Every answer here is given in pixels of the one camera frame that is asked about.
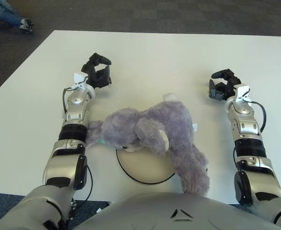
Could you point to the blue jeans leg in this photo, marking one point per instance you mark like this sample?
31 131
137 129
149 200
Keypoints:
6 10

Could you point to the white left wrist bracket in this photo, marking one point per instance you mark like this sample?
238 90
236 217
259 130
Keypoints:
79 77

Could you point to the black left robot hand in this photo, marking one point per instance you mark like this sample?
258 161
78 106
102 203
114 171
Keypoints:
99 76

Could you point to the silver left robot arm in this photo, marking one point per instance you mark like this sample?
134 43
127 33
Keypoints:
75 107

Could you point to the grey white sneaker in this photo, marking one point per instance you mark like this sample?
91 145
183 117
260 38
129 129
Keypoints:
26 26

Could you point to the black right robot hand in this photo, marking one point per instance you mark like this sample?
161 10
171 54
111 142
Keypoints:
228 81

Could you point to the black pole with metal clamp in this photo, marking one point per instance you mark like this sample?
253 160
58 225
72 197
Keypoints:
72 215

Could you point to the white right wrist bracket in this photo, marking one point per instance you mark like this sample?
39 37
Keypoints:
242 92

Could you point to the white plate with black rim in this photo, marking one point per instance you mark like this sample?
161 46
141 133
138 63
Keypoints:
142 165

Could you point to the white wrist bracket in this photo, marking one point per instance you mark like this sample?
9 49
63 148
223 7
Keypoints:
242 92
79 77

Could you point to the silver robot torso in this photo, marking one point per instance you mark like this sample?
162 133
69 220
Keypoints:
154 213

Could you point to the purple plush bunny doll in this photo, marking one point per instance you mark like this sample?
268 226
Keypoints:
169 119

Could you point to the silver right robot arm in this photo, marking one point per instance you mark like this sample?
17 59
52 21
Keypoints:
245 124

